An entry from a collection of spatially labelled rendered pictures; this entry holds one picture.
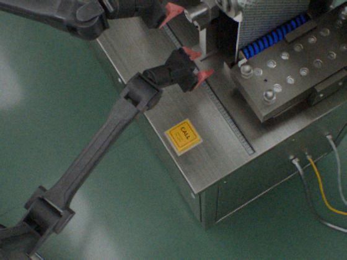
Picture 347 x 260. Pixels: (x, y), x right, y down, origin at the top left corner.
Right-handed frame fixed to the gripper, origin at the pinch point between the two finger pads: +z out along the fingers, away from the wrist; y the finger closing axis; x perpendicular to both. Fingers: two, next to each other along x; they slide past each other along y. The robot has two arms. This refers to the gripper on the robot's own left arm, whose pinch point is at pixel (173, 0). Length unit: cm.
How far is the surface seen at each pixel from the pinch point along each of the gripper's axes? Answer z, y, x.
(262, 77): 32.1, 17.6, -13.7
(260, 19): 28.2, 7.5, -1.3
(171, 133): 17.3, 15.2, -39.8
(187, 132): 20.4, 17.2, -37.3
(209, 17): 19.9, -0.1, -8.2
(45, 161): 44, -30, -137
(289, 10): 38.7, 7.3, 1.2
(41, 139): 46, -39, -135
